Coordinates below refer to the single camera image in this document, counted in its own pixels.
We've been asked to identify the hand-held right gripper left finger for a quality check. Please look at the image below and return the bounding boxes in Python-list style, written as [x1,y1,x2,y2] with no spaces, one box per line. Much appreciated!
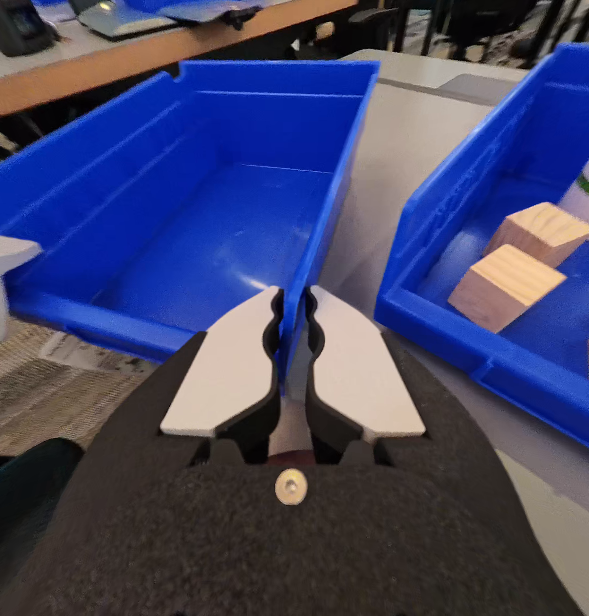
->
[160,286,286,465]

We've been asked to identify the black office chair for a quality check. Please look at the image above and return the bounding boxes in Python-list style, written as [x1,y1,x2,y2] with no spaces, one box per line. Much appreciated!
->
[347,0,402,54]
[444,0,541,59]

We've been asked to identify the wooden desk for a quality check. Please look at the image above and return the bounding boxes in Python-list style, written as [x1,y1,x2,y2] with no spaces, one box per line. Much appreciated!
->
[0,0,360,118]

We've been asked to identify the white paper cup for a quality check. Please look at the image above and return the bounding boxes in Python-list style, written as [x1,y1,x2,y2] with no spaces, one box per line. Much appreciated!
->
[561,140,589,227]

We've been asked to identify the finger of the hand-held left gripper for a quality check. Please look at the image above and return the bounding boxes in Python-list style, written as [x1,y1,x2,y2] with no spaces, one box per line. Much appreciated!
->
[0,235,42,348]

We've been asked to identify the silver laptop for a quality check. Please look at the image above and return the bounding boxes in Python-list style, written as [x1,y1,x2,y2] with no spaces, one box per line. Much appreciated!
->
[75,0,180,40]

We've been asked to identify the person's dark trousers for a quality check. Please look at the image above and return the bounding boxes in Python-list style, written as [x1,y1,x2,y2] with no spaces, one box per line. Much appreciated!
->
[0,438,86,578]

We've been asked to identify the black desk device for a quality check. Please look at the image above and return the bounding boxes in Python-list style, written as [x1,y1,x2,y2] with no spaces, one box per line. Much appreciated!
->
[0,0,59,57]

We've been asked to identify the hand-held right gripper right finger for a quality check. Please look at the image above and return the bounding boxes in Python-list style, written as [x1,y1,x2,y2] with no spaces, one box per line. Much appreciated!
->
[304,285,426,465]

